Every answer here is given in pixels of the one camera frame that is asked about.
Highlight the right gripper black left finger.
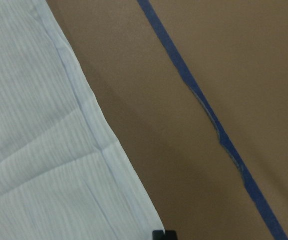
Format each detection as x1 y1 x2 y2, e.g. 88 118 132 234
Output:
152 230 164 240

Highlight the light blue button-up shirt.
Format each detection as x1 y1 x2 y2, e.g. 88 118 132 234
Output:
0 0 164 240

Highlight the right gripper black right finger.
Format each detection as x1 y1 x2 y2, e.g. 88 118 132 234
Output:
164 230 177 240

